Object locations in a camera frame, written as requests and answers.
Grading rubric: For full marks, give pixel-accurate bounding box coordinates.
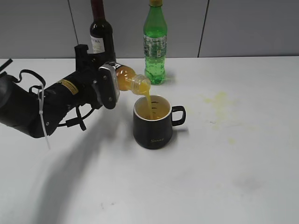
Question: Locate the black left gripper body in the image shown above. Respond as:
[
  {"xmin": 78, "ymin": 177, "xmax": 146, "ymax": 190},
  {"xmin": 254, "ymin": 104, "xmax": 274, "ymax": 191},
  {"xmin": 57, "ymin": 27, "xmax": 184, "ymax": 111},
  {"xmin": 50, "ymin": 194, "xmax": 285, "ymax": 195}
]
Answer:
[{"xmin": 44, "ymin": 44, "xmax": 102, "ymax": 117}]

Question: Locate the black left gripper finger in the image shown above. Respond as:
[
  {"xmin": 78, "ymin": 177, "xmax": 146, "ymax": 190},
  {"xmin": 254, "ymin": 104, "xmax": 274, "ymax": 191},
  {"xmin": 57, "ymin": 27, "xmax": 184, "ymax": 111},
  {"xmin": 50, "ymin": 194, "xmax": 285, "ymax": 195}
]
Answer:
[{"xmin": 98, "ymin": 63, "xmax": 120, "ymax": 109}]

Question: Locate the orange juice bottle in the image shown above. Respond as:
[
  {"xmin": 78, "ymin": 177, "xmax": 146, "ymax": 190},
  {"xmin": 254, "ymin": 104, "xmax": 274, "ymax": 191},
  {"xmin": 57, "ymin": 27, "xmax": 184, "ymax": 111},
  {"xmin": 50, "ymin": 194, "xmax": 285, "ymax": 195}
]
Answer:
[{"xmin": 106, "ymin": 61, "xmax": 151, "ymax": 96}]

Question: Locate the black ceramic mug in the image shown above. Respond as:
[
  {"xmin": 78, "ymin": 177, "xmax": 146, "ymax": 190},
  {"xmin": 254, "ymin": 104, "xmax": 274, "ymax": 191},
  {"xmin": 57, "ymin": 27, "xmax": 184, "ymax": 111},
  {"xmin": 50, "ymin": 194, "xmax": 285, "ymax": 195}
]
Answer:
[{"xmin": 133, "ymin": 95, "xmax": 186, "ymax": 150}]

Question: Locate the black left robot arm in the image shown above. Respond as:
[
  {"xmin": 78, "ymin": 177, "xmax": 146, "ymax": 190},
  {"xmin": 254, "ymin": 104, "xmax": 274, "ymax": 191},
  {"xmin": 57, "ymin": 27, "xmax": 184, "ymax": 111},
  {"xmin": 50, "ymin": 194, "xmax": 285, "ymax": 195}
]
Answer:
[{"xmin": 0, "ymin": 44, "xmax": 120, "ymax": 138}]

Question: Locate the white zip tie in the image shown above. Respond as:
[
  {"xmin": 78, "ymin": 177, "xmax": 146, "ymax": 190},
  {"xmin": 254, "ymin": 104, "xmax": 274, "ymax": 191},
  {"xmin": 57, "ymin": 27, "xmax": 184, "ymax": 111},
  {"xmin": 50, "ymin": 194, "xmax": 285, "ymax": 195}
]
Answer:
[{"xmin": 37, "ymin": 84, "xmax": 51, "ymax": 150}]

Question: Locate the dark red wine bottle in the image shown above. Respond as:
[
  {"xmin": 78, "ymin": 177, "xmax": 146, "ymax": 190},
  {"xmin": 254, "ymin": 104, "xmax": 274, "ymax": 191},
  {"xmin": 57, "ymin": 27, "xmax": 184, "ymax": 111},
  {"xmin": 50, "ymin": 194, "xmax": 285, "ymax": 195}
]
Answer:
[{"xmin": 90, "ymin": 0, "xmax": 116, "ymax": 64}]

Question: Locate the green soda bottle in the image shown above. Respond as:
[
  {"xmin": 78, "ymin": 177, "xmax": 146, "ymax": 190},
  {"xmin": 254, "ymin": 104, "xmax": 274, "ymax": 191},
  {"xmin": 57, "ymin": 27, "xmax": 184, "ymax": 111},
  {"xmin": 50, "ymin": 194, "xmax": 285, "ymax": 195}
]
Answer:
[{"xmin": 143, "ymin": 0, "xmax": 168, "ymax": 85}]

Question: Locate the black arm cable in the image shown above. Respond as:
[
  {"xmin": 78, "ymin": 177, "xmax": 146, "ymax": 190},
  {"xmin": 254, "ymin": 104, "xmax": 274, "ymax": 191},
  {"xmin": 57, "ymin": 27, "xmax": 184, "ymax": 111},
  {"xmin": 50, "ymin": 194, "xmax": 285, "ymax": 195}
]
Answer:
[{"xmin": 14, "ymin": 69, "xmax": 103, "ymax": 131}]

